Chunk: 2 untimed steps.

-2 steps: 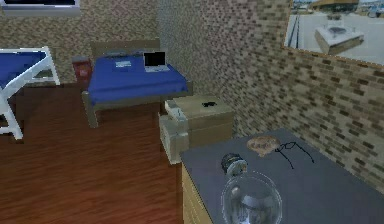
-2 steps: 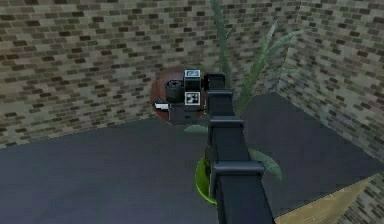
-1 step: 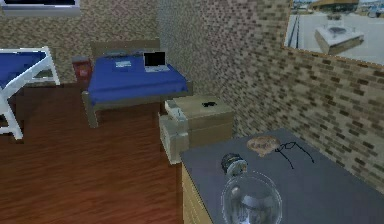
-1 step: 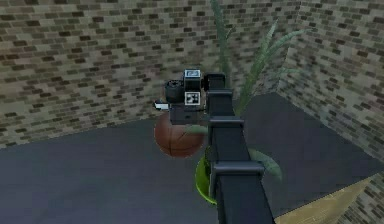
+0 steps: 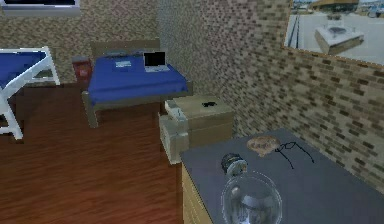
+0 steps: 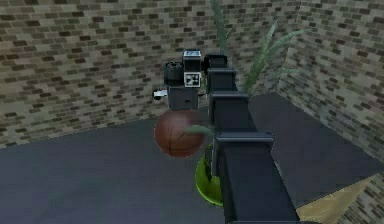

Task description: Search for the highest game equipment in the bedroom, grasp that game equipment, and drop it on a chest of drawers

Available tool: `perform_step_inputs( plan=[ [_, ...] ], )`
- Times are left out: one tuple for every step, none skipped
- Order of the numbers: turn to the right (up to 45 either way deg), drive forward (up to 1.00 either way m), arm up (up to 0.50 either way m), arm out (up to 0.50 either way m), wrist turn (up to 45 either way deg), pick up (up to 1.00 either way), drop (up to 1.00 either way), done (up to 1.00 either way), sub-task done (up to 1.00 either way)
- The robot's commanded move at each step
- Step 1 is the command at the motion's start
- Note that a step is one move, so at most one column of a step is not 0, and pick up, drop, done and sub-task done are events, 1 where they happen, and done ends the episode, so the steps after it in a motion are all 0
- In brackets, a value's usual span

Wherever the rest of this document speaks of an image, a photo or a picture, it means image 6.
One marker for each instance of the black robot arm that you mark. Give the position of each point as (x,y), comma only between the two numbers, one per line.
(248,173)

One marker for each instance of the house plant in green pot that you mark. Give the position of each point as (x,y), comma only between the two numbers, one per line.
(204,186)

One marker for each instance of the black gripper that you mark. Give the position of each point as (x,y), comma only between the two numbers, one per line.
(181,98)

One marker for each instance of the brown basketball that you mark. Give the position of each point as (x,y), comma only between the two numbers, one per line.
(175,135)

